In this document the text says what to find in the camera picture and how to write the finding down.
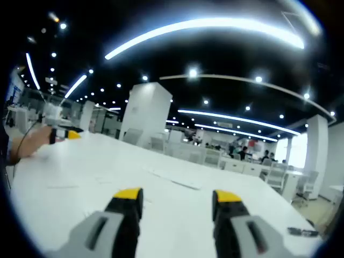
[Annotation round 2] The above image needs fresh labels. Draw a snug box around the long curved ceiling light strip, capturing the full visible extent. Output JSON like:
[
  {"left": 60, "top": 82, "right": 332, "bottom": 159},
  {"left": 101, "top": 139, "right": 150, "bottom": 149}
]
[{"left": 104, "top": 17, "right": 306, "bottom": 61}]

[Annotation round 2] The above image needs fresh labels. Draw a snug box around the slim white pillar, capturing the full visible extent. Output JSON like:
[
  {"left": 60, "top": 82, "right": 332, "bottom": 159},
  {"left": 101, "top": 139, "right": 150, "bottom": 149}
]
[{"left": 305, "top": 114, "right": 331, "bottom": 200}]

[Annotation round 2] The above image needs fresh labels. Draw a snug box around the person's left hand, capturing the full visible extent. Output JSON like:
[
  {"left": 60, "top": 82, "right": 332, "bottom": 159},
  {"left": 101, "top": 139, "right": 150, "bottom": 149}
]
[{"left": 12, "top": 126, "right": 54, "bottom": 160}]

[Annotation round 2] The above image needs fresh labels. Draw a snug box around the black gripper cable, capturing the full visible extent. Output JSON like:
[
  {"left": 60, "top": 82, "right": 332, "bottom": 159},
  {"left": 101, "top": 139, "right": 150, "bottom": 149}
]
[{"left": 15, "top": 120, "right": 42, "bottom": 165}]

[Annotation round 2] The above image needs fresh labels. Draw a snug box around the large white pillar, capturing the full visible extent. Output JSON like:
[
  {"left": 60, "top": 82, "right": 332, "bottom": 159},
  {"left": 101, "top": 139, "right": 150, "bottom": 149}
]
[{"left": 119, "top": 81, "right": 173, "bottom": 141}]

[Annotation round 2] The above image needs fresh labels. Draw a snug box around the small dark flat object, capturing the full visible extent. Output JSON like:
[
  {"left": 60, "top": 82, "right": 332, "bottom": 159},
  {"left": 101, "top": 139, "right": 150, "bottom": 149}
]
[{"left": 286, "top": 226, "right": 317, "bottom": 238}]

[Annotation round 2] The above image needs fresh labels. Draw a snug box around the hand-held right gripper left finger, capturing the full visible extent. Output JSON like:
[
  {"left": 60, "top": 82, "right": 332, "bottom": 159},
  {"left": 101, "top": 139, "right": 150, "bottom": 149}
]
[{"left": 47, "top": 188, "right": 144, "bottom": 258}]

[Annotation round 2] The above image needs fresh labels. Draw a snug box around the white office desk row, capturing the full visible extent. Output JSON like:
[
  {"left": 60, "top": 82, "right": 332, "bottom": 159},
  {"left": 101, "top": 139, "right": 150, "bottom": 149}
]
[{"left": 222, "top": 156, "right": 270, "bottom": 176}]

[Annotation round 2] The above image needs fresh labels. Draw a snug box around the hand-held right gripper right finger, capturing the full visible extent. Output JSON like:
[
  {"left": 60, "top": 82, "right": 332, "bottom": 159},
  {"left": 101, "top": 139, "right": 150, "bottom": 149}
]
[{"left": 212, "top": 189, "right": 295, "bottom": 258}]

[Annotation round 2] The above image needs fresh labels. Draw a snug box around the white long socket holder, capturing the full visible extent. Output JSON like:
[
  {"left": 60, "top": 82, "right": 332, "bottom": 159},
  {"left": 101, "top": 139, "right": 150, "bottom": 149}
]
[{"left": 145, "top": 165, "right": 204, "bottom": 191}]

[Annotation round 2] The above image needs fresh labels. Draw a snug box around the white mesh office chair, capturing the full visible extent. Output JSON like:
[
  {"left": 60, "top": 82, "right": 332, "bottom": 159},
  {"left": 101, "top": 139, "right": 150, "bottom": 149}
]
[
  {"left": 264, "top": 161, "right": 289, "bottom": 195},
  {"left": 295, "top": 170, "right": 320, "bottom": 208}
]

